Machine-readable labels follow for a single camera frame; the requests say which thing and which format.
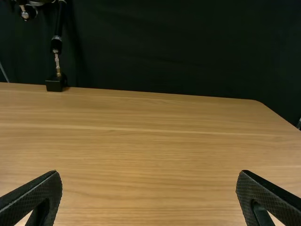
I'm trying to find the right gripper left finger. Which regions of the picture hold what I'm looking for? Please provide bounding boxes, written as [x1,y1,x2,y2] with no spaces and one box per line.
[0,169,63,226]

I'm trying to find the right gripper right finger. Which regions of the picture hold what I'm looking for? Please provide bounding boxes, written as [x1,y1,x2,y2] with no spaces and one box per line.
[236,169,301,226]

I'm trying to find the black clamp stand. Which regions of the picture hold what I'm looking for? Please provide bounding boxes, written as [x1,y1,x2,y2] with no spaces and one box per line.
[18,0,69,92]

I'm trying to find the grey cable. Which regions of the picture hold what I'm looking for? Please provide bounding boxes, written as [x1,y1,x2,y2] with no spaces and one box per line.
[0,61,10,83]

